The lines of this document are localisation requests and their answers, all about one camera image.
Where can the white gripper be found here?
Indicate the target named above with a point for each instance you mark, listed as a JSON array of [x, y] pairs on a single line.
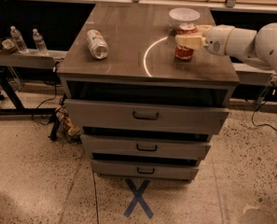
[[214, 41]]

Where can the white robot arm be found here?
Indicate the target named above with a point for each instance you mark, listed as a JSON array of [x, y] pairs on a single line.
[[248, 46]]

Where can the white bowl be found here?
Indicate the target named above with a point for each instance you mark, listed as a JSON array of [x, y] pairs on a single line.
[[180, 15]]

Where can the white green soda can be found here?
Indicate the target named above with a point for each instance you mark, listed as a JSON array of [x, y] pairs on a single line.
[[98, 47]]

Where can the bowl with snack packets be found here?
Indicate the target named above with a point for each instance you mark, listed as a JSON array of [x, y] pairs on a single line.
[[7, 46]]

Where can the grey drawer cabinet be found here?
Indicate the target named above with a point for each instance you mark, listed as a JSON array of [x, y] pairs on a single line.
[[141, 68]]

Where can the top grey drawer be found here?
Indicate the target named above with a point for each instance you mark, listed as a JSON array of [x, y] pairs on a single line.
[[141, 117]]

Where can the grey drawer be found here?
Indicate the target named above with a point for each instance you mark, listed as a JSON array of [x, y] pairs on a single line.
[[155, 148], [141, 117], [142, 169]]

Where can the middle grey drawer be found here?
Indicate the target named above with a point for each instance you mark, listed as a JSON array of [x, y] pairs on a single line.
[[155, 148]]

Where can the right water bottle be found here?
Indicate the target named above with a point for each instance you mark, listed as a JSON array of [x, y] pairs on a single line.
[[39, 42]]

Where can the water bottle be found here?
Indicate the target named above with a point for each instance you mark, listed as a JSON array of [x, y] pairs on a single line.
[[39, 42], [18, 40]]

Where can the chip bag on floor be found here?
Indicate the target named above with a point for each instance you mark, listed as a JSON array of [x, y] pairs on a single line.
[[70, 131]]

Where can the bottom grey drawer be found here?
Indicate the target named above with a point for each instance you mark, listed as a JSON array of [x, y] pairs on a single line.
[[142, 169]]

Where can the grey side table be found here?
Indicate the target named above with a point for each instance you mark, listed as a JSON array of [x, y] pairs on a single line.
[[42, 68]]

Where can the blue tape cross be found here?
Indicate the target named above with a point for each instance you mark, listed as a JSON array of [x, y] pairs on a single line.
[[138, 198]]

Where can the left water bottle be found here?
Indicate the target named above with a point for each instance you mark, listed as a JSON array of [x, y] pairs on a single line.
[[18, 40]]

